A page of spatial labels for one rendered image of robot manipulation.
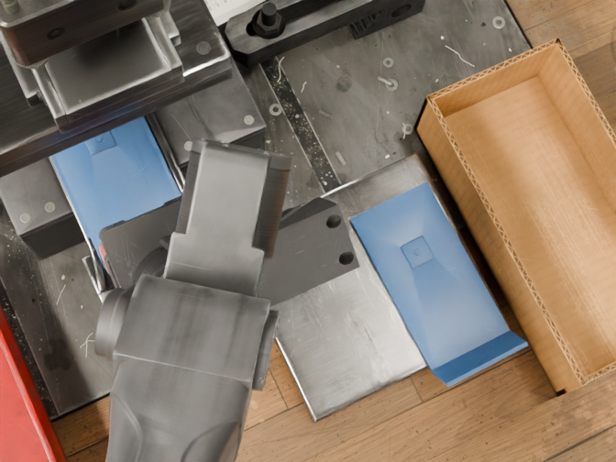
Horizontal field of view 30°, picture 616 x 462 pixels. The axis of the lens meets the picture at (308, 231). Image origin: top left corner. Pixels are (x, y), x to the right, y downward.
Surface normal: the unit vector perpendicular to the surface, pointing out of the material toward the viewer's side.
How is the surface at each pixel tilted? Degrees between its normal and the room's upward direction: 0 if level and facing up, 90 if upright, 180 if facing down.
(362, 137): 0
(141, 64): 0
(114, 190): 4
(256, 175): 21
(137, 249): 29
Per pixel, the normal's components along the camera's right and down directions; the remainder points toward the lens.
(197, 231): -0.03, 0.10
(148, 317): 0.13, -0.65
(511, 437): 0.04, -0.25
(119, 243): 0.32, 0.16
